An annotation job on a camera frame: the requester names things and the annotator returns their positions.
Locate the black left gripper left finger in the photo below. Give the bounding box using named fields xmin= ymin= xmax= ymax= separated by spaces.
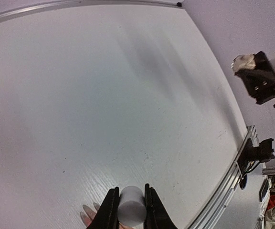
xmin=87 ymin=187 xmax=120 ymax=229

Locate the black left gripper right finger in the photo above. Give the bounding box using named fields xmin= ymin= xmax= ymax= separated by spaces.
xmin=143 ymin=184 xmax=177 ymax=229

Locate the white nail polish cap brush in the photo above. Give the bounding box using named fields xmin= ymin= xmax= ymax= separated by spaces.
xmin=117 ymin=186 xmax=147 ymax=228

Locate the mannequin hand with nails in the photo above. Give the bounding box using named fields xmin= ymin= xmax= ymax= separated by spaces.
xmin=80 ymin=202 xmax=100 ymax=228

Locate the clear nail polish bottle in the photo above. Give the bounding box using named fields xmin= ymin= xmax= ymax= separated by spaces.
xmin=231 ymin=54 xmax=256 ymax=73

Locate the aluminium front frame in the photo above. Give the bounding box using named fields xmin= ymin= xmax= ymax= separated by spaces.
xmin=187 ymin=125 xmax=257 ymax=229

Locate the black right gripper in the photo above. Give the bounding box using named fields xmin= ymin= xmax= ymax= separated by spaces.
xmin=235 ymin=51 xmax=275 ymax=108

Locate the aluminium table edge rail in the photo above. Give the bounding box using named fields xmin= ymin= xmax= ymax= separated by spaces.
xmin=0 ymin=0 xmax=184 ymax=23

